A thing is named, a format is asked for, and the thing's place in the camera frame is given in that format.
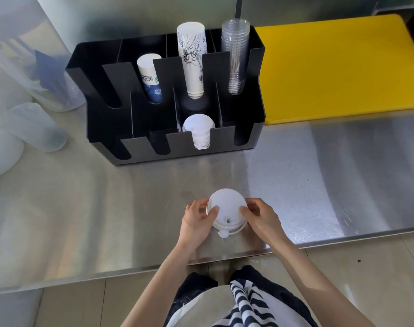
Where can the white plastic cup lid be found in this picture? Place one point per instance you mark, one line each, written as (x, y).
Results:
(227, 204)

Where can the stack of ink-print paper cups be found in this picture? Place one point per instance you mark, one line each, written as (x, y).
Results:
(192, 57)

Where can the person's right forearm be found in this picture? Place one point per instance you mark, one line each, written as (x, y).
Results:
(312, 286)

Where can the black cup organizer box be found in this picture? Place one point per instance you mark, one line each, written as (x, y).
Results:
(104, 122)

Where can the stack of clear plastic cups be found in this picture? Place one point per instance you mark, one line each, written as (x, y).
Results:
(236, 54)

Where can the person's left thumb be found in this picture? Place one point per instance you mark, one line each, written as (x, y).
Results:
(213, 213)

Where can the navy striped white shirt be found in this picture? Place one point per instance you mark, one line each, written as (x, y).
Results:
(220, 309)

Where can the white round plastic container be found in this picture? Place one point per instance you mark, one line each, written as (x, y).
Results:
(4, 153)

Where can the translucent plastic measuring cup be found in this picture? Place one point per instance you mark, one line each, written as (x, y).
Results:
(36, 127)

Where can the person's left forearm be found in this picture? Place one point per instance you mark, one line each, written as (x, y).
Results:
(159, 286)

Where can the person's right thumb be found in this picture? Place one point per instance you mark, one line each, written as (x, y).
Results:
(248, 213)

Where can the yellow cutting board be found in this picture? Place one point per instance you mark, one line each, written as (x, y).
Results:
(333, 68)

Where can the stack of white lids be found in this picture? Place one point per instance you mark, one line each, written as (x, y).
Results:
(200, 129)

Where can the stack of blue-white paper cups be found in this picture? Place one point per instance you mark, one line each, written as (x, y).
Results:
(149, 78)

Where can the person's right hand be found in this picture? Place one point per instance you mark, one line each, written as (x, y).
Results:
(265, 224)

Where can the large translucent plastic container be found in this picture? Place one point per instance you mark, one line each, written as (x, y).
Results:
(19, 57)

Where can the person's left hand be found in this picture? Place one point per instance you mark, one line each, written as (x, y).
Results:
(192, 225)

